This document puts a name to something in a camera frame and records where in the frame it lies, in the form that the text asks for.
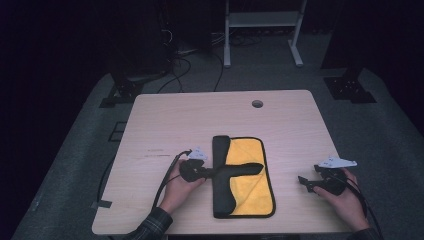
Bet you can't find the black stand base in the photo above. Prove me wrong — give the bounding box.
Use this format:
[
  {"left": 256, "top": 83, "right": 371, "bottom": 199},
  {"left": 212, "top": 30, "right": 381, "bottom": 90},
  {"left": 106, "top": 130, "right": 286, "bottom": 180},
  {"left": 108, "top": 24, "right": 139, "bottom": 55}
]
[
  {"left": 98, "top": 73, "right": 145, "bottom": 109},
  {"left": 322, "top": 67, "right": 378, "bottom": 105}
]

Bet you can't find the white metal table frame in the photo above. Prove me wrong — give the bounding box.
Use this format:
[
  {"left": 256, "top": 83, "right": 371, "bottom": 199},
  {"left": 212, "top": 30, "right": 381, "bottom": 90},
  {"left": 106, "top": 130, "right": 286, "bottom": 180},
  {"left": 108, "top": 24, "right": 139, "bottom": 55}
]
[{"left": 223, "top": 0, "right": 309, "bottom": 69}]

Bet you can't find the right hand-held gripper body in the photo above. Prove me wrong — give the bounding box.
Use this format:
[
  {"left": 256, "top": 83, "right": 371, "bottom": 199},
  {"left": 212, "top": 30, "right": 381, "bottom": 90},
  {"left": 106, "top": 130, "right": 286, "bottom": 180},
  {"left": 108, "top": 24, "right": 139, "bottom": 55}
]
[{"left": 313, "top": 155, "right": 358, "bottom": 197}]

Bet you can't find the left hand-held gripper black cable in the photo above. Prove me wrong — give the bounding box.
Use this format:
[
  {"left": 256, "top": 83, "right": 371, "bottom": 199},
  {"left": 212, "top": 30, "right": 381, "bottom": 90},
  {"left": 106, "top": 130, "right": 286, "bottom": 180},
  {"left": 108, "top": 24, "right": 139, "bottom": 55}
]
[{"left": 151, "top": 149, "right": 193, "bottom": 212}]

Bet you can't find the thin black floor cable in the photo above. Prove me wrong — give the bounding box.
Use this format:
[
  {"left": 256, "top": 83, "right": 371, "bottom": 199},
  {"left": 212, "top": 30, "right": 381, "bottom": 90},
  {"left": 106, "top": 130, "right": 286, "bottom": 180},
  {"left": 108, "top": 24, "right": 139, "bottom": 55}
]
[{"left": 96, "top": 155, "right": 116, "bottom": 203}]

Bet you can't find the yellow cloth with black trim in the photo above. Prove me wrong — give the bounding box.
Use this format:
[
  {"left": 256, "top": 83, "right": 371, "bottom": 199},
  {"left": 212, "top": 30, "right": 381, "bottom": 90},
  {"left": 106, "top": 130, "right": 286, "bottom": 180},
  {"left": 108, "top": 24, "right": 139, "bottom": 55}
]
[{"left": 211, "top": 134, "right": 277, "bottom": 220}]

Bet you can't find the person's left hand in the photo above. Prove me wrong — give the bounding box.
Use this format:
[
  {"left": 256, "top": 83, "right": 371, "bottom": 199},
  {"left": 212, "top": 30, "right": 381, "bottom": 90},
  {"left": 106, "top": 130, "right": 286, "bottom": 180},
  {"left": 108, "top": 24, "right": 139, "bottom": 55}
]
[{"left": 158, "top": 159, "right": 207, "bottom": 215}]

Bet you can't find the right hand-held gripper black cable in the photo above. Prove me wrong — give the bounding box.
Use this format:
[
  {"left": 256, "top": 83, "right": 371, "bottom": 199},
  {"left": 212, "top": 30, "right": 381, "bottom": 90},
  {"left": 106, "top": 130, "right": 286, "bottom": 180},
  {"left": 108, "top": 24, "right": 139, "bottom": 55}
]
[{"left": 336, "top": 173, "right": 385, "bottom": 240}]

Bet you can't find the hand-held gripper black cable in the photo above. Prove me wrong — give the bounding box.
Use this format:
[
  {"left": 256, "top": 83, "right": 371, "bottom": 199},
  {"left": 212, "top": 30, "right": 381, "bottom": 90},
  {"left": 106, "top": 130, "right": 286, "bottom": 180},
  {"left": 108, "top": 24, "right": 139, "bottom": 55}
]
[
  {"left": 151, "top": 149, "right": 193, "bottom": 212},
  {"left": 336, "top": 173, "right": 385, "bottom": 240}
]

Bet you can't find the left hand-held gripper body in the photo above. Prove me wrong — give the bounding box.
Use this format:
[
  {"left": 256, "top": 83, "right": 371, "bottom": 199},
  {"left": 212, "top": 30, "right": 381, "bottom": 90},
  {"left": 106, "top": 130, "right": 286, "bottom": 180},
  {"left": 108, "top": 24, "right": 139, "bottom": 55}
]
[{"left": 178, "top": 146, "right": 210, "bottom": 183}]

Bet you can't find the person's right hand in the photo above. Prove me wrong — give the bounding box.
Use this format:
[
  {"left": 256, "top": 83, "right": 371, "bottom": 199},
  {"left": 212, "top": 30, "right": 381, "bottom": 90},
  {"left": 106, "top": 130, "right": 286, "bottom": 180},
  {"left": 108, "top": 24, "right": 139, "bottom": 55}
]
[{"left": 312, "top": 167, "right": 372, "bottom": 232}]

